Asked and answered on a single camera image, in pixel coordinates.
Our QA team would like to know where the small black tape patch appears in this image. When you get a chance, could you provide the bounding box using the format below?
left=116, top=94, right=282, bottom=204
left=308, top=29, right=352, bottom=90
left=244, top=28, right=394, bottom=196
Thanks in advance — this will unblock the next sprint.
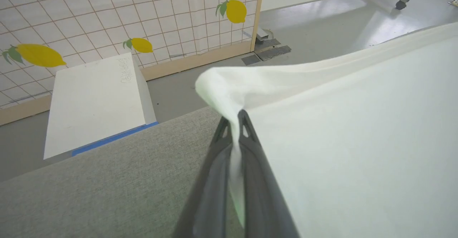
left=242, top=54, right=261, bottom=66

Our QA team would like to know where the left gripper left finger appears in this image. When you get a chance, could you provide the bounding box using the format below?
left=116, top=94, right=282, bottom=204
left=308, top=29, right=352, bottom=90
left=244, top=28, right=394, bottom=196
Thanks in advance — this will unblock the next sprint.
left=172, top=116, right=233, bottom=238

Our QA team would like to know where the grey metal panel foot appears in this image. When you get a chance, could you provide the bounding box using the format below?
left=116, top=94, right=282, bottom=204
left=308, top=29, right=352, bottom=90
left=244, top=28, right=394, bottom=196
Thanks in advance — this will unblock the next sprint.
left=256, top=27, right=274, bottom=47

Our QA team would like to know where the lemon print grid panel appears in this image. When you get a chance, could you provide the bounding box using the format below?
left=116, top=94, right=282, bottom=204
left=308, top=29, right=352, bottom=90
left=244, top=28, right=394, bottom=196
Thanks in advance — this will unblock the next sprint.
left=0, top=0, right=265, bottom=126

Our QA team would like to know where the white garment with LUCKY label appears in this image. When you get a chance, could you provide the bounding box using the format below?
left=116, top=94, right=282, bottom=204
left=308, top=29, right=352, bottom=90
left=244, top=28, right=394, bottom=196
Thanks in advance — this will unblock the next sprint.
left=195, top=21, right=458, bottom=238

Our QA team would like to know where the white rectangular block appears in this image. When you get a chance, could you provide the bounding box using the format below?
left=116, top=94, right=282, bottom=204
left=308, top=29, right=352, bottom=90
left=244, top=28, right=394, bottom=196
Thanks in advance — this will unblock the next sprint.
left=43, top=52, right=158, bottom=160

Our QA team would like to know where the large black tape patch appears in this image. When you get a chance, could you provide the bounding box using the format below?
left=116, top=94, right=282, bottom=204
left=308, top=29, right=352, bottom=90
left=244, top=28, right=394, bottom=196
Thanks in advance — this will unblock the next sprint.
left=256, top=45, right=292, bottom=61

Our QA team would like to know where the blue tape strip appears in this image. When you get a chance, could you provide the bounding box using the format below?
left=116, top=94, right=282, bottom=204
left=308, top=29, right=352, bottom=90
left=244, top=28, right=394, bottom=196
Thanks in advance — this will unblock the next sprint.
left=72, top=121, right=159, bottom=157

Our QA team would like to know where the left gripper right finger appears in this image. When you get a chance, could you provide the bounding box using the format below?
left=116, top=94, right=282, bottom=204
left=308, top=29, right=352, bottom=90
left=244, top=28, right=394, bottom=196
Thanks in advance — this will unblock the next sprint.
left=237, top=109, right=299, bottom=238

